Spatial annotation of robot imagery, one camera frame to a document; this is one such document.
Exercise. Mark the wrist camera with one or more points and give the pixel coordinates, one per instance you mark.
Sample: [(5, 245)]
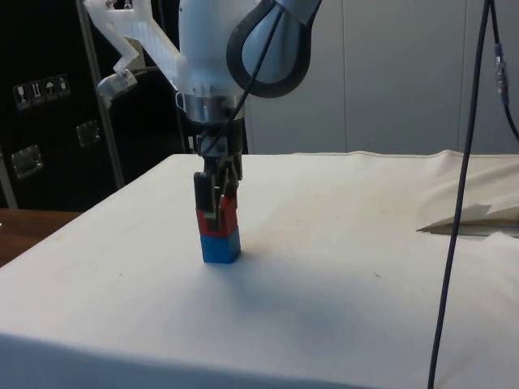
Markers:
[(115, 83)]

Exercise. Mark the red cube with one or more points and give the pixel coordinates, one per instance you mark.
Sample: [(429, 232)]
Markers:
[(229, 219)]

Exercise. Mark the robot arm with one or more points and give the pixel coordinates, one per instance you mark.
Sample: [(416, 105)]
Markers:
[(207, 52)]

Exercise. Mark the blue cube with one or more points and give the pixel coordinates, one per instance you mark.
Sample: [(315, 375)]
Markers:
[(221, 249)]

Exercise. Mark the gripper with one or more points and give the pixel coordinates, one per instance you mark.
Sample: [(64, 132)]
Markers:
[(233, 142)]

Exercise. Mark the white plastic camera bracket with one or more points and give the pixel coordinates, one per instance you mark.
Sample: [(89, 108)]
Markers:
[(154, 40)]

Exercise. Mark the black cabinet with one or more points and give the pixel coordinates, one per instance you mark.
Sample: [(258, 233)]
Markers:
[(40, 48)]

